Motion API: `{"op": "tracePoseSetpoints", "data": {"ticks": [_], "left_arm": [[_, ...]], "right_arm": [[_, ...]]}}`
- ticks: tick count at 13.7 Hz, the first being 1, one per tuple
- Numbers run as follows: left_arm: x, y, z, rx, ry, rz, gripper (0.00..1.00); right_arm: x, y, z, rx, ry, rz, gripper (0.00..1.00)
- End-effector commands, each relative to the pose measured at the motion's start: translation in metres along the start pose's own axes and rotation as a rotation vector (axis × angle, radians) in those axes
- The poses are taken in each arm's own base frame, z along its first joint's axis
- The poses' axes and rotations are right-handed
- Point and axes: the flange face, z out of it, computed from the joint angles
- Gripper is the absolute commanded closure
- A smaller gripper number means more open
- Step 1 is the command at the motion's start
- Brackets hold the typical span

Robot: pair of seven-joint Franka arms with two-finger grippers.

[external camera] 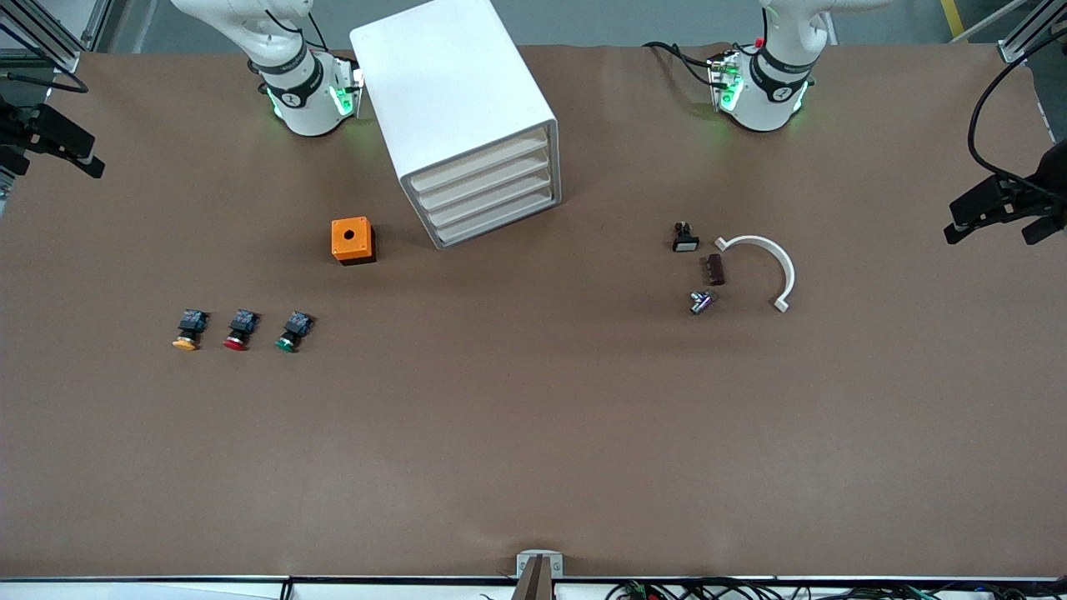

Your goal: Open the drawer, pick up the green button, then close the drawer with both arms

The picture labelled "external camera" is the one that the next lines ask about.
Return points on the brown table mat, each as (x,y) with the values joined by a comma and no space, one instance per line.
(533,417)

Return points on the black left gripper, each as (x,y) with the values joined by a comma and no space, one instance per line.
(1036,190)

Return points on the silver key switch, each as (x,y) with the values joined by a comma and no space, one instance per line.
(700,302)

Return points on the grey metal mounting bracket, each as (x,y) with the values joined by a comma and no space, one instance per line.
(557,567)

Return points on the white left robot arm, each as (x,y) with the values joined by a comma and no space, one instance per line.
(763,117)

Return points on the yellow push button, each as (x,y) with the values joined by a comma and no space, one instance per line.
(190,321)

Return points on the black switch white face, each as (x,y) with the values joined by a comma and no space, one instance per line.
(685,243)

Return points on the brown post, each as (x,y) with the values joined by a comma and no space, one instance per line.
(533,583)

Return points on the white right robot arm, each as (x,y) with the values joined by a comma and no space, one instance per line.
(304,112)

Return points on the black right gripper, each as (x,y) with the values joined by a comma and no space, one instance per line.
(25,132)

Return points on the white curved bracket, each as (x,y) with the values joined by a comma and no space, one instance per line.
(779,253)

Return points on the red push button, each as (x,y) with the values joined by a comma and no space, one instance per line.
(242,321)

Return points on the brown terminal block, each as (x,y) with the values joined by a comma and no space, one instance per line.
(715,270)

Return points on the aluminium frame profile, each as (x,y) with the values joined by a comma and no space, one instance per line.
(67,58)
(1034,21)

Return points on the green push button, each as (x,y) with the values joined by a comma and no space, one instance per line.
(296,323)

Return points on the orange box with hole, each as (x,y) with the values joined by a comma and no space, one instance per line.
(340,242)

